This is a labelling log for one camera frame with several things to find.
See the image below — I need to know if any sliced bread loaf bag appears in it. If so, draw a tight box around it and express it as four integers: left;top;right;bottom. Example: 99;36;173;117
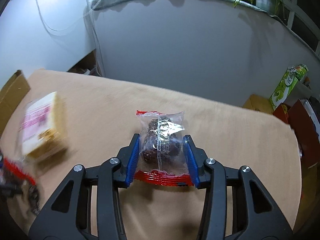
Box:
17;91;68;163

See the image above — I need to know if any red clear date pastry packet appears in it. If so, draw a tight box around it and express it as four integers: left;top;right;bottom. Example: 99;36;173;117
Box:
1;153;40;216

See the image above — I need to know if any beige table cloth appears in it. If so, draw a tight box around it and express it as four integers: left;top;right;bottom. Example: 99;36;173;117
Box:
1;69;301;239

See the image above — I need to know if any red box on floor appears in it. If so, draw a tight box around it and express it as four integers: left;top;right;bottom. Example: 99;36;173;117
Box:
273;100;319;168

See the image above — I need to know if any green white carton box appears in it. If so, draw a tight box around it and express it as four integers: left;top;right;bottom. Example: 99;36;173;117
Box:
269;64;309;110

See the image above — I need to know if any brown cardboard box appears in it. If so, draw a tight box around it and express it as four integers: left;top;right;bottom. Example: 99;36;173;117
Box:
0;70;30;135

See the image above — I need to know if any white hanging cable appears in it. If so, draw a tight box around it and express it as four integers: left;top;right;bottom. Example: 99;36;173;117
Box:
34;0;106;77

